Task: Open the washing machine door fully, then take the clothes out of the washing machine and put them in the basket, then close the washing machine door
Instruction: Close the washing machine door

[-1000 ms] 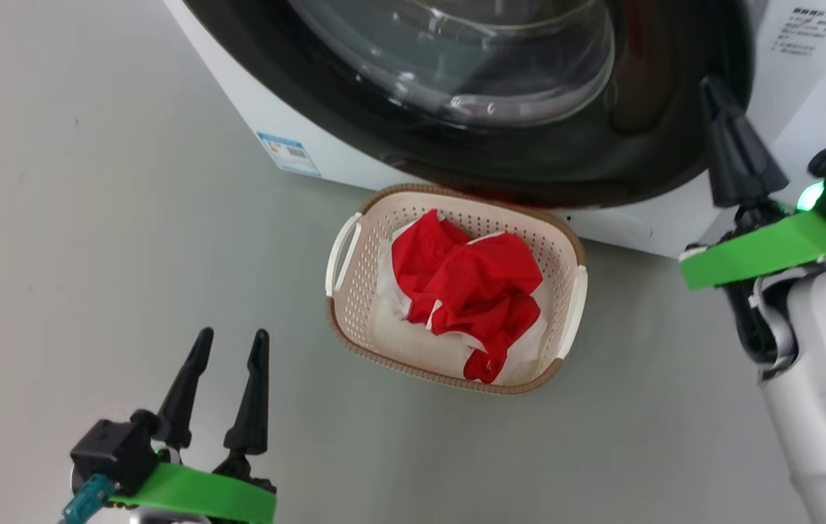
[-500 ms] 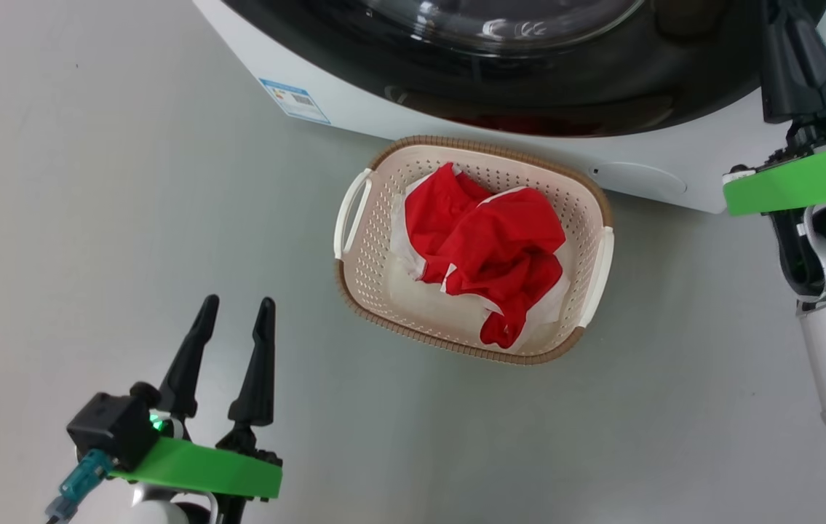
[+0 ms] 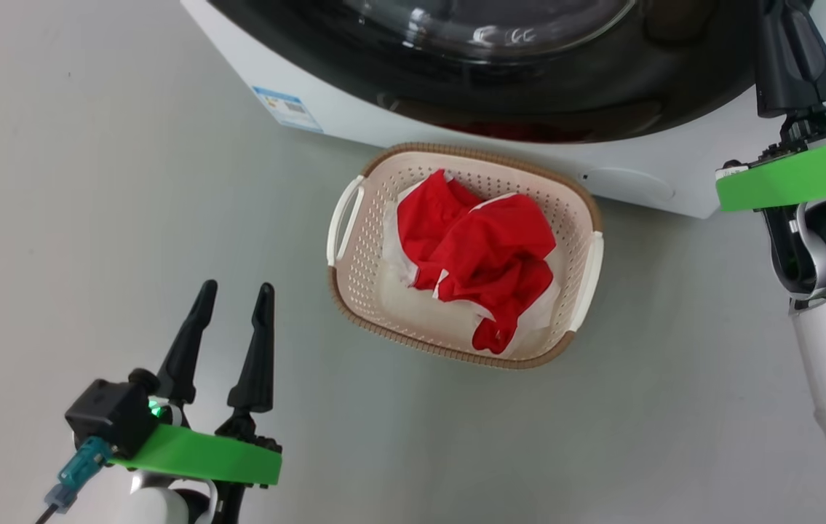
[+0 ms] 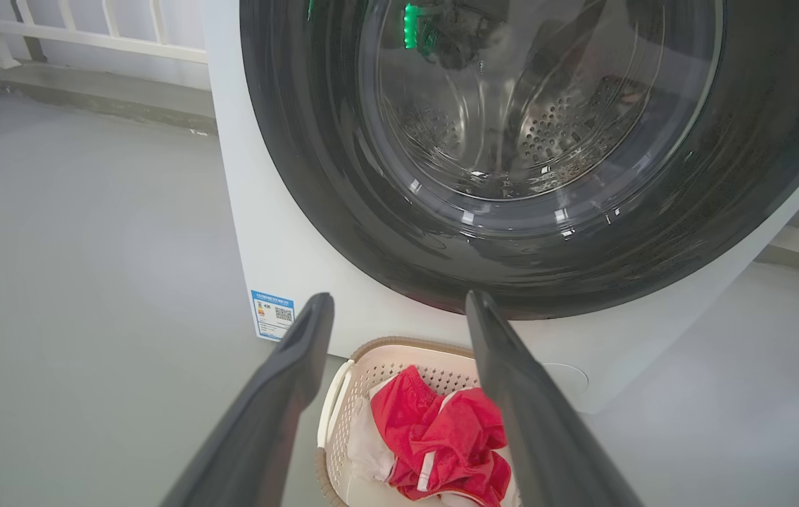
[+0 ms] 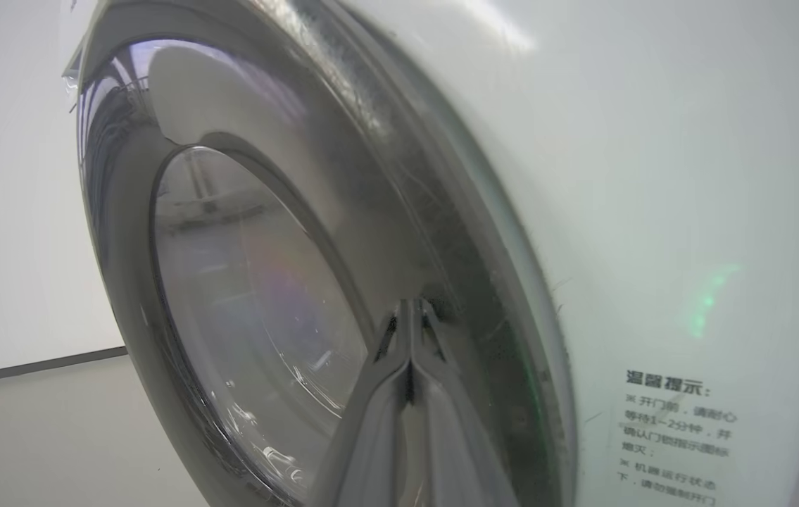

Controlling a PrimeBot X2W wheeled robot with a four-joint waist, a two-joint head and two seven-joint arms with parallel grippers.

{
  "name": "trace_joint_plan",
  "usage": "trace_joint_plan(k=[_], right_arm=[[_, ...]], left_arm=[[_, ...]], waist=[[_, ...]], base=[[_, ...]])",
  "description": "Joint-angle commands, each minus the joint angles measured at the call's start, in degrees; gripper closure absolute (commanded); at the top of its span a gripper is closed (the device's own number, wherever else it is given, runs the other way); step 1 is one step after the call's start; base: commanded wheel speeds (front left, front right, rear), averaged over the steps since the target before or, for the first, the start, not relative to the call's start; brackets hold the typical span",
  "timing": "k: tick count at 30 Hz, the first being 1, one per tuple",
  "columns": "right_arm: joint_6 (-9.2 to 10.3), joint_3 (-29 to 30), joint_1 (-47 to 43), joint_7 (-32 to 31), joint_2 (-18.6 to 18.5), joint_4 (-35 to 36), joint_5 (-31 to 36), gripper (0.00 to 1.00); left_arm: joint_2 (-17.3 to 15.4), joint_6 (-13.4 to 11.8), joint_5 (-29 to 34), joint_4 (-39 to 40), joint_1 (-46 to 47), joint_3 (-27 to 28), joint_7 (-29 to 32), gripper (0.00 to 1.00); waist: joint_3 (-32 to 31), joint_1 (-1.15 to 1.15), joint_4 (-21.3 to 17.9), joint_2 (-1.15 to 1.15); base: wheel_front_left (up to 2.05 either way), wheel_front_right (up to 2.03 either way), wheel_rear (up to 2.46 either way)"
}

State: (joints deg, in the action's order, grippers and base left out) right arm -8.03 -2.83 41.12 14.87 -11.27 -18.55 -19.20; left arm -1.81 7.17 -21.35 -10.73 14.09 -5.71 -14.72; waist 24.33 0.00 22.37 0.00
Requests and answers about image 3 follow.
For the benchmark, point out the red and white garment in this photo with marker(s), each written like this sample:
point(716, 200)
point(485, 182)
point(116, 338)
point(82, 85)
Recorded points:
point(485, 247)

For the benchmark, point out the blue energy label sticker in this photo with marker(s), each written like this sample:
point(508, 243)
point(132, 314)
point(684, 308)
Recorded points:
point(287, 109)

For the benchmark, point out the white front-load washing machine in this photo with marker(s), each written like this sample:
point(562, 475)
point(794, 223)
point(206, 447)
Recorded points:
point(682, 175)

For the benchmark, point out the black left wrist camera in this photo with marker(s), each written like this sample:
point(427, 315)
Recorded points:
point(110, 415)

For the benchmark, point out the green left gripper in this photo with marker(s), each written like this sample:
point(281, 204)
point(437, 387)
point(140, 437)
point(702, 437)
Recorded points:
point(201, 455)

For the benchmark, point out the round white filter cover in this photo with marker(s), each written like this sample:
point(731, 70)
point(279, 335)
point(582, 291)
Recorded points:
point(631, 185)

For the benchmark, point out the cream perforated laundry basket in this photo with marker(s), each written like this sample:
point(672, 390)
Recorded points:
point(362, 262)

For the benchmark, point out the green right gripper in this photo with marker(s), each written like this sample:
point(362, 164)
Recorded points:
point(805, 175)

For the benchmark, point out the washing machine glass door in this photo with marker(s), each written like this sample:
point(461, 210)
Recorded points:
point(602, 109)

